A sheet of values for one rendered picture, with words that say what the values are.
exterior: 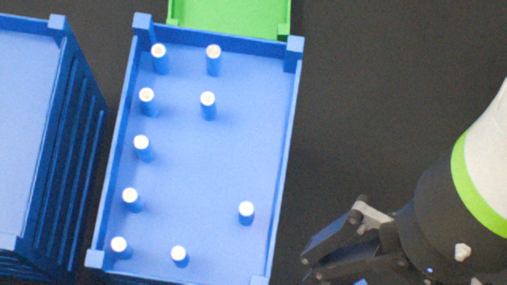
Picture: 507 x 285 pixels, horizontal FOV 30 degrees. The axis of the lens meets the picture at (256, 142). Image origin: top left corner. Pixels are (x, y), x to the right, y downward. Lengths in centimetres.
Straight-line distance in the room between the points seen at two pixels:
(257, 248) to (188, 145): 15
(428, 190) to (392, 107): 92
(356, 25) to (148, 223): 65
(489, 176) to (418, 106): 98
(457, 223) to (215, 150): 53
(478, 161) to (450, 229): 6
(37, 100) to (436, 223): 71
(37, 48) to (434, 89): 68
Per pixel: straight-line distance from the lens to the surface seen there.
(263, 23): 161
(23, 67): 127
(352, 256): 79
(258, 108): 114
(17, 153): 124
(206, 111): 110
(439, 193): 66
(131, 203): 106
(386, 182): 155
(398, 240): 74
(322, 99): 157
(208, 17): 161
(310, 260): 81
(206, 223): 111
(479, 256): 66
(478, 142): 62
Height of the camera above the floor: 149
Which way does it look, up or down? 75 degrees down
